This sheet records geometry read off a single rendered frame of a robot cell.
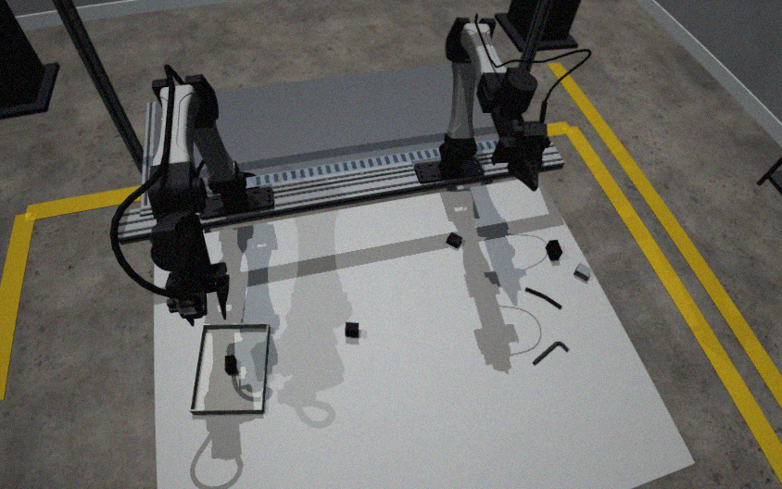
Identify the black rounded rod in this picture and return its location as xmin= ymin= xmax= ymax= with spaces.
xmin=525 ymin=287 xmax=562 ymax=308

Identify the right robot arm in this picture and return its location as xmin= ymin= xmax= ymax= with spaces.
xmin=147 ymin=74 xmax=274 ymax=271

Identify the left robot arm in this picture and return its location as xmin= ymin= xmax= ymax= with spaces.
xmin=414 ymin=18 xmax=548 ymax=183

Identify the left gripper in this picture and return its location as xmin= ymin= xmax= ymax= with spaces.
xmin=491 ymin=119 xmax=550 ymax=191

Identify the black l-shaped hex key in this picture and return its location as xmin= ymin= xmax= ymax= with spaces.
xmin=533 ymin=341 xmax=569 ymax=365

